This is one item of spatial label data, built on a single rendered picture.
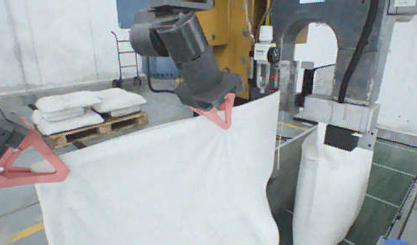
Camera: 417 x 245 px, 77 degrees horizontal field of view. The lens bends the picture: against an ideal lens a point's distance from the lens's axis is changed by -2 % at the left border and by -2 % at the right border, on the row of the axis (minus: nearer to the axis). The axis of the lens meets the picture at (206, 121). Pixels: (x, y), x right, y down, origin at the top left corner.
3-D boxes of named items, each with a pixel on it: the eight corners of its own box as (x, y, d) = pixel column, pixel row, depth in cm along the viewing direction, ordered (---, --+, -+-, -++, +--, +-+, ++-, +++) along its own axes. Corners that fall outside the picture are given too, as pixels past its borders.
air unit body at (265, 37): (267, 95, 62) (272, 25, 57) (251, 92, 65) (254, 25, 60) (277, 93, 65) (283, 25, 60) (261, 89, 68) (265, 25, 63)
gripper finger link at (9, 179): (71, 139, 34) (-6, 99, 28) (91, 156, 29) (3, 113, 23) (37, 185, 33) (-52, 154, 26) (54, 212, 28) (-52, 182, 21)
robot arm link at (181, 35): (171, 23, 31) (200, 1, 34) (139, 26, 36) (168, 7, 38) (194, 71, 35) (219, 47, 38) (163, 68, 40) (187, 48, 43)
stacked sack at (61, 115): (46, 125, 281) (43, 111, 276) (37, 111, 331) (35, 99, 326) (86, 117, 306) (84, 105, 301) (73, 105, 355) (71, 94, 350)
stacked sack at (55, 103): (41, 117, 269) (39, 104, 264) (34, 108, 299) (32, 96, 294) (104, 105, 310) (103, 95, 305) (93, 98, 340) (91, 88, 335)
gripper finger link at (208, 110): (220, 110, 52) (202, 70, 46) (249, 118, 47) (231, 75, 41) (197, 133, 49) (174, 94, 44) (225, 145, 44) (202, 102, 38)
